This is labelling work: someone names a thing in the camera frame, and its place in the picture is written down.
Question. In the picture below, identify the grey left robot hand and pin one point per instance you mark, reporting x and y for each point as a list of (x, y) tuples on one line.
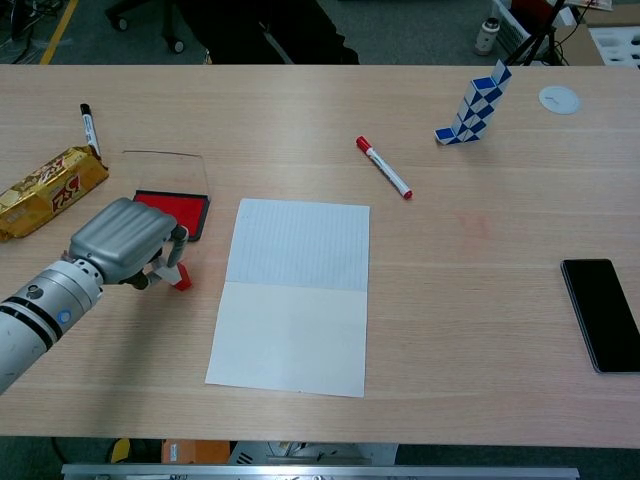
[(120, 240)]

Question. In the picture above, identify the small red white stamp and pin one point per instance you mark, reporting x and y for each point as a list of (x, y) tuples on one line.
[(181, 279)]

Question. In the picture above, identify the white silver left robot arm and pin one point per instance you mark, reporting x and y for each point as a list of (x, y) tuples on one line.
[(40, 320)]

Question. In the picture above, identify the red ink pad clear lid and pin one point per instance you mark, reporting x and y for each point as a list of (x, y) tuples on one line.
[(185, 205)]

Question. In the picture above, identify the gold snack package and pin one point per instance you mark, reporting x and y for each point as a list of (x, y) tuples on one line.
[(45, 192)]

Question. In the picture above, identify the black whiteboard marker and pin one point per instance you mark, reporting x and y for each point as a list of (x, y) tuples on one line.
[(90, 129)]

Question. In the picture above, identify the white paper sheet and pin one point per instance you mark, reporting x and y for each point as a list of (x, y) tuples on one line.
[(295, 300)]

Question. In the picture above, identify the yellow object under table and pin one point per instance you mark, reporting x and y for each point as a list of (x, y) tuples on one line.
[(120, 449)]

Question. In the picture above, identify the black office chair base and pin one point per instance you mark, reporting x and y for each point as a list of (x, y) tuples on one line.
[(170, 25)]

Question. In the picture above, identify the orange box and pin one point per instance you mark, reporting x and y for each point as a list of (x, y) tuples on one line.
[(195, 450)]

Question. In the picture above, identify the person in black clothes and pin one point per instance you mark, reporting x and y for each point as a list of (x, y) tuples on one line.
[(270, 30)]

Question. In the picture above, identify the red whiteboard marker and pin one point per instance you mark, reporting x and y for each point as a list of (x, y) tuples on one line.
[(385, 167)]

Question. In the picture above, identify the blue white snake puzzle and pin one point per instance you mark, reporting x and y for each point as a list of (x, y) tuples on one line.
[(475, 107)]

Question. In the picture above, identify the white bottle dark cap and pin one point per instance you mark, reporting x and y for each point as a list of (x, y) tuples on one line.
[(487, 37)]

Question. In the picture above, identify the grey table grommet cap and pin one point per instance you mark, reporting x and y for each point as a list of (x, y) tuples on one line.
[(559, 99)]

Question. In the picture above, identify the black tripod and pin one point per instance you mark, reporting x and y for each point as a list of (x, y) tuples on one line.
[(537, 36)]

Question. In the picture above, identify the black smartphone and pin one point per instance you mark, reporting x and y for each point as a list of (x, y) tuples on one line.
[(602, 315)]

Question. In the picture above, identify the brown cardboard box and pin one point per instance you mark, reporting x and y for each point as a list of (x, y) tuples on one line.
[(580, 47)]

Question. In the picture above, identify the white foam tray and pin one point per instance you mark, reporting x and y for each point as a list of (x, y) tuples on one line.
[(617, 45)]

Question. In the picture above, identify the aluminium rail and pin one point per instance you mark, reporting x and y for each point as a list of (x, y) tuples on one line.
[(320, 472)]

